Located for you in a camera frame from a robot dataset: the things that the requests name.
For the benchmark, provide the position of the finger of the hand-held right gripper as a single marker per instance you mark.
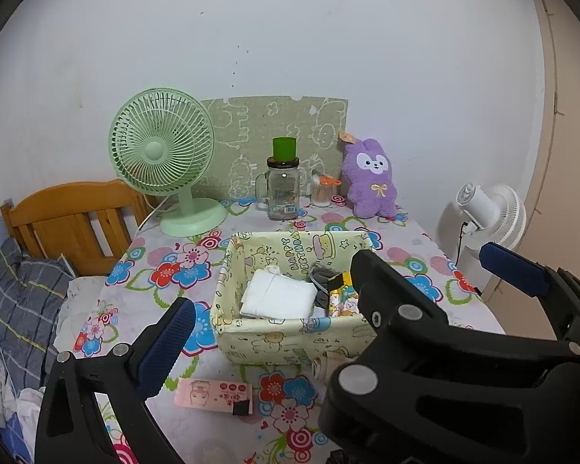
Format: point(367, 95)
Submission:
point(415, 348)
point(512, 270)

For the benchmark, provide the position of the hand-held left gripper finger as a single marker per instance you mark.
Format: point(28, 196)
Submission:
point(167, 343)

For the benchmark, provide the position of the pink packet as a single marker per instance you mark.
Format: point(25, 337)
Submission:
point(208, 393)

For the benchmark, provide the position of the cartoon print tissue packet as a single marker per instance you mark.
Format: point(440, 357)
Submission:
point(345, 304)

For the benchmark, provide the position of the yellow printed fabric storage box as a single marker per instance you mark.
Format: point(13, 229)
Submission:
point(270, 343)

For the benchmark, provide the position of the white standing fan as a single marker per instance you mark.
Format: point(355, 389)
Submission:
point(483, 208)

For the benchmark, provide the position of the white bedding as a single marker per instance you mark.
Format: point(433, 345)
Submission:
point(82, 299)

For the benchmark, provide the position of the grey plaid pillow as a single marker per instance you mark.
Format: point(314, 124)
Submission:
point(24, 299)

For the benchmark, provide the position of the purple plush bunny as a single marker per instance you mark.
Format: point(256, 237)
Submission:
point(372, 188)

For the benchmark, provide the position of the wooden bed headboard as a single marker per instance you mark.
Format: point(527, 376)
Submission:
point(72, 203)

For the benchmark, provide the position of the cotton swab container orange lid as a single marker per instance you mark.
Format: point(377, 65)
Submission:
point(321, 196)

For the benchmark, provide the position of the blue bed sheet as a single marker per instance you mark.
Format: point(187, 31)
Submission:
point(14, 444)

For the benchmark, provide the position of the glass jar mug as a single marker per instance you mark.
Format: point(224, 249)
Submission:
point(283, 193)

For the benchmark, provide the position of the green desk fan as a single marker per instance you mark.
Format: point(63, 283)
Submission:
point(159, 150)

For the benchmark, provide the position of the green plastic cup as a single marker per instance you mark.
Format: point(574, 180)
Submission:
point(284, 149)

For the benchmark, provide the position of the green printed board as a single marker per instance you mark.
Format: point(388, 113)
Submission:
point(261, 125)

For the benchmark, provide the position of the beige door frame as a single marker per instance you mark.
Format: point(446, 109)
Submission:
point(575, 154)

